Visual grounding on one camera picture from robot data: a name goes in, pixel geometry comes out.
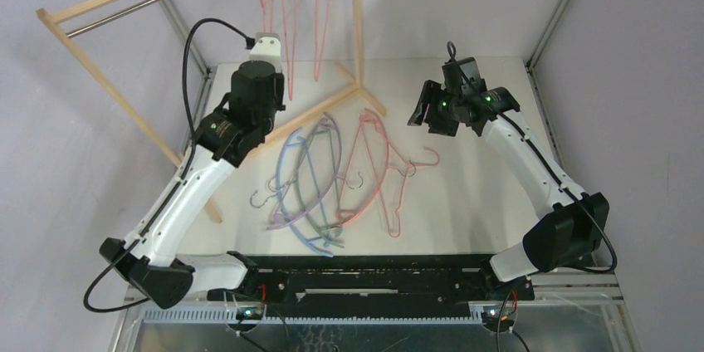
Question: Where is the purple plastic hanger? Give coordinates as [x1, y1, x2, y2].
[266, 112, 342, 231]

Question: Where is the green plastic hanger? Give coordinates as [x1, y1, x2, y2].
[293, 115, 345, 257]

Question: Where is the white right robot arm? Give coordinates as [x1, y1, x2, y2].
[408, 58, 610, 299]

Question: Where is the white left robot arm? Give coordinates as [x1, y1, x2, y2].
[100, 61, 285, 309]

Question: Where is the blue plastic hanger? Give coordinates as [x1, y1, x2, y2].
[272, 128, 340, 258]

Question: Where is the pink curved plastic hanger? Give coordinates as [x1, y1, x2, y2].
[336, 109, 391, 227]

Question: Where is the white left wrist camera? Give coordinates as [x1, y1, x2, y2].
[247, 32, 282, 73]

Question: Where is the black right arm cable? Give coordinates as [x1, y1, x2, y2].
[446, 41, 618, 275]

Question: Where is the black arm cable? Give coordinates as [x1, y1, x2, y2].
[446, 41, 618, 275]
[83, 18, 257, 314]

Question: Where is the left aluminium frame post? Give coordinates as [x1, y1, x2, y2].
[159, 0, 211, 79]

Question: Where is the aluminium frame post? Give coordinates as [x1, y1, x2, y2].
[159, 0, 211, 79]
[526, 0, 573, 73]

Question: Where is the right aluminium frame post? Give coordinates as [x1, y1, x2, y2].
[526, 0, 573, 73]

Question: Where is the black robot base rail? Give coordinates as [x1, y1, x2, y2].
[151, 252, 595, 320]

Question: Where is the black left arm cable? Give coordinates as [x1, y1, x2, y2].
[83, 18, 257, 314]

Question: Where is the wooden clothes rack frame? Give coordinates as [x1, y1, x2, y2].
[36, 0, 389, 224]

